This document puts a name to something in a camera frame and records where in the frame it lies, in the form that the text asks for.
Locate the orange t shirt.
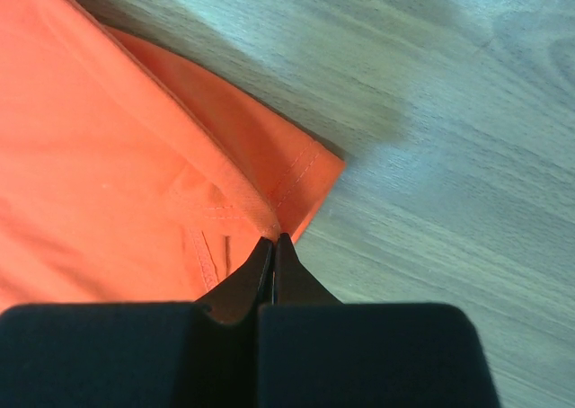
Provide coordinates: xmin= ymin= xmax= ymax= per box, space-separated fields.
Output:
xmin=1 ymin=0 xmax=344 ymax=308

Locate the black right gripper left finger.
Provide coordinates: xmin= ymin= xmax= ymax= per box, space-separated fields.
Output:
xmin=1 ymin=239 xmax=273 ymax=407

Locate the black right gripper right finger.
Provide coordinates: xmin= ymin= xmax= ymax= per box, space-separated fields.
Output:
xmin=258 ymin=235 xmax=500 ymax=407

